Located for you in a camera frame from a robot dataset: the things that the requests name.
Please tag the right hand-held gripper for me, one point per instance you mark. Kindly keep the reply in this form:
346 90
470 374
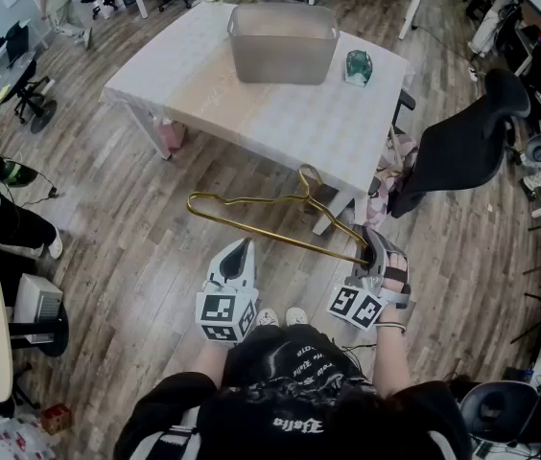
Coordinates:
357 307

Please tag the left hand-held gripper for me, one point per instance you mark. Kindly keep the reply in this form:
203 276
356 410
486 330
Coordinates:
225 312

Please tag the clear plastic tray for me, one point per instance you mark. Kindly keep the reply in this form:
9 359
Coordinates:
280 55

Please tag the person's left forearm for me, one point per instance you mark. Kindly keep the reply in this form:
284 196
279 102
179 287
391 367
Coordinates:
210 362

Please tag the person's right forearm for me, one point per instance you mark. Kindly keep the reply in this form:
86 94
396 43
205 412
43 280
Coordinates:
390 357

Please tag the small red box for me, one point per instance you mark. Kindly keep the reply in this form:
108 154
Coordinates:
55 419

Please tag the person's right hand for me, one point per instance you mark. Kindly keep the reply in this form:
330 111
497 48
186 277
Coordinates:
397 262

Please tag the person's left shoe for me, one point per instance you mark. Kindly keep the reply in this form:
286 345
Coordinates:
266 318

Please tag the person's shoe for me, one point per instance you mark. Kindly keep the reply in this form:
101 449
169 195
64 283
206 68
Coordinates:
296 316
266 318

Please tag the wrist band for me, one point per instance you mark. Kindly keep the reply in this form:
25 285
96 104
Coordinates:
390 326

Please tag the person's right shoe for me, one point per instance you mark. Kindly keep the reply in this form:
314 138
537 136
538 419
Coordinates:
296 316

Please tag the pink camouflage fabric bag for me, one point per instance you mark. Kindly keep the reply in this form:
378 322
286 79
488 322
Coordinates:
390 170

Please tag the black office chair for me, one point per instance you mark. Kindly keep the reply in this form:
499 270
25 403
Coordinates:
457 151

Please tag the pale checked tablecloth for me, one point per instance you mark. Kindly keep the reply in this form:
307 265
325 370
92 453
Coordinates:
275 122

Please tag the white table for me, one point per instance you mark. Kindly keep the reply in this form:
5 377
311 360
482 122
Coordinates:
153 134

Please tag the person's black printed clothing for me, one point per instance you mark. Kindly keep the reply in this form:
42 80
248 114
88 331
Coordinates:
232 429

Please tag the green and white small object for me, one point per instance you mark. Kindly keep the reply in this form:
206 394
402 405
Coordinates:
359 65

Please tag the black round-seat chair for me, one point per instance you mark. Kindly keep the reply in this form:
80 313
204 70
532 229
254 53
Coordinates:
496 410

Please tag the white computer tower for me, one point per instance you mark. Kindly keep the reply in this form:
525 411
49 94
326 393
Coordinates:
35 305

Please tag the green and black device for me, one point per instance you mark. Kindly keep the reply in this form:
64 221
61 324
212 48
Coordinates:
16 173

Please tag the grey desk with monitor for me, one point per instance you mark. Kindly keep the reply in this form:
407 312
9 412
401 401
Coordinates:
7 79

